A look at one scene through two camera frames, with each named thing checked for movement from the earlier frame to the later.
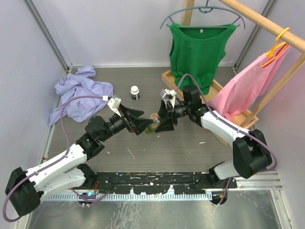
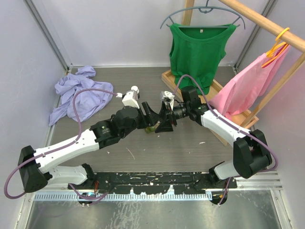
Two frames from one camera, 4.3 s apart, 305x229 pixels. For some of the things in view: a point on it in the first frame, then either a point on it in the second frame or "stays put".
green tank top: [197, 51] stays put
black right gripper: [167, 117] stays put
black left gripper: [140, 123] → [151, 118]
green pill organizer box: [149, 129] stays put
